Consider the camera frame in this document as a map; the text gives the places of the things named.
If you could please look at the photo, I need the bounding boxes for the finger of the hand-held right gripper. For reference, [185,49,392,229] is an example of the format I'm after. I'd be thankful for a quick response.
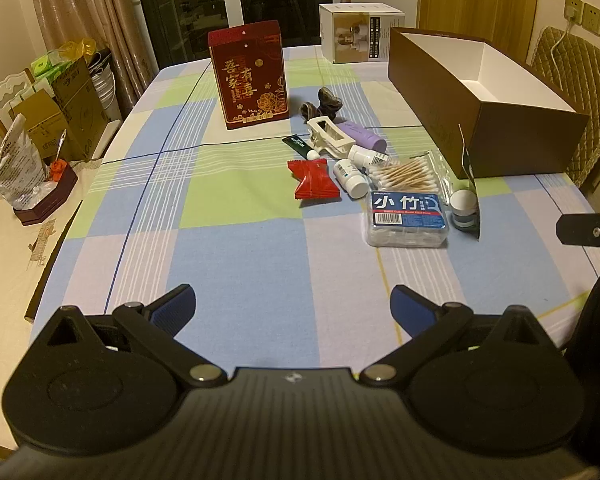
[556,212,600,250]

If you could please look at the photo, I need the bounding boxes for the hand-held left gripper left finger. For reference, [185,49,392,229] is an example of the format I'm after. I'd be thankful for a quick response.
[30,283,228,389]

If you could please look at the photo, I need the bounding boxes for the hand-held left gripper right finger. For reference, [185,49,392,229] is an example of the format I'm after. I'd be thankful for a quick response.
[358,283,564,389]

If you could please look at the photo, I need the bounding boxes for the small white-lidded jar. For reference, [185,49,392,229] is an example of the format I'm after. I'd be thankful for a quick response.
[450,190,479,232]

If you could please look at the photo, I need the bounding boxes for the bag of cotton swabs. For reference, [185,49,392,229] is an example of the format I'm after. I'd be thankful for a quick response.
[369,152,453,196]

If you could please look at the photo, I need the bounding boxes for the white screw-cap pill bottle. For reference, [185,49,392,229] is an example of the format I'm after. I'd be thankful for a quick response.
[333,159,370,199]

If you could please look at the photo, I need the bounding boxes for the white flip-cap bottle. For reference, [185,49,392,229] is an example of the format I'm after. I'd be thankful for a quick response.
[349,145,401,168]

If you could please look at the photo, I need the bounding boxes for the red candy packet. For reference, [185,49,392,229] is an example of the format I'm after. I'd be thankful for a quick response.
[287,158,342,202]

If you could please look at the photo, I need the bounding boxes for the white hair claw clip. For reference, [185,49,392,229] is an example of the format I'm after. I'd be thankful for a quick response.
[307,116,354,159]

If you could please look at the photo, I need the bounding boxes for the purple tube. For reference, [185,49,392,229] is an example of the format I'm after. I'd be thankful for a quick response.
[339,120,388,155]

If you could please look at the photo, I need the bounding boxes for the brown cardboard box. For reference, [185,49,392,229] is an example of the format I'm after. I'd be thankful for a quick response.
[387,26,590,180]

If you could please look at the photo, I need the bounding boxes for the green lip balm tube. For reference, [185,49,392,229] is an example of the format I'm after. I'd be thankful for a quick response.
[282,136,328,161]

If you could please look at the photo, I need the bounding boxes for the dark brown hair scrunchie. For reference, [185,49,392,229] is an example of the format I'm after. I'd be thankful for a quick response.
[300,87,343,123]

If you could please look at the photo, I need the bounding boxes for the checkered tablecloth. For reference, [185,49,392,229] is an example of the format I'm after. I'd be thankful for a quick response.
[30,45,600,376]

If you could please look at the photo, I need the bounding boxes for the chair with quilted cover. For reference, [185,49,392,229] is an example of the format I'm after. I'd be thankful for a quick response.
[530,26,600,193]

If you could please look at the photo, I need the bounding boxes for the dark red wooden tray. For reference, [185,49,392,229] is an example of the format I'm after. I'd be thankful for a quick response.
[14,162,79,226]

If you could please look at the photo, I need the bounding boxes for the beige side table cloth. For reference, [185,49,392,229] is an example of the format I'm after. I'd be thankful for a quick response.
[0,160,104,461]

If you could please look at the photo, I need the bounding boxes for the clear plastic bag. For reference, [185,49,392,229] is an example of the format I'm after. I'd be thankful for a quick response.
[0,115,49,208]

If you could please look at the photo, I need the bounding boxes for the tall brown carton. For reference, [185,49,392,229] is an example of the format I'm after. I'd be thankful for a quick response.
[52,57,109,161]

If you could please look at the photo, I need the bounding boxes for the low brown carton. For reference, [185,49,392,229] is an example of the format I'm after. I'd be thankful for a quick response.
[10,92,76,161]

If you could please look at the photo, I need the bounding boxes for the stack of white bowls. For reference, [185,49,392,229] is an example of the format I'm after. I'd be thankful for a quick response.
[87,50,119,121]

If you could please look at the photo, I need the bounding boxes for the red gift box gold print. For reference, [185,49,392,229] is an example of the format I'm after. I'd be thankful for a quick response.
[207,20,290,131]

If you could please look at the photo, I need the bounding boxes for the wooden door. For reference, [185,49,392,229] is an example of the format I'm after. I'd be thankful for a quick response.
[417,0,541,53]

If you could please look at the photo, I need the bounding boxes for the white chair back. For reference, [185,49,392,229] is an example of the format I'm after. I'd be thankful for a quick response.
[0,70,36,136]

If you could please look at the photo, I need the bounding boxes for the green tissue packs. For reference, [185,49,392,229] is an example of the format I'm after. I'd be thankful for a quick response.
[30,52,77,82]

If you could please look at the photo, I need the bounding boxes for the yellow plastic bag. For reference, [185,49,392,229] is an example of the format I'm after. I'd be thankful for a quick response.
[55,40,99,64]

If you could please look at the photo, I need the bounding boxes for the white product box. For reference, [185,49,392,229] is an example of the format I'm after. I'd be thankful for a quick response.
[319,2,406,64]

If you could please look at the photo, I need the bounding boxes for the sliding glass door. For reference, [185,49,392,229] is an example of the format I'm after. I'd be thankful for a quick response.
[130,0,341,68]

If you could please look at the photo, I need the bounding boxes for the beige curtain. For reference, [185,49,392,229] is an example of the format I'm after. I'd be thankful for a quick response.
[24,0,158,116]

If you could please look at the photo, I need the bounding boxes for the white charger with cable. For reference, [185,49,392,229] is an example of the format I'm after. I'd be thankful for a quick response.
[549,9,578,63]

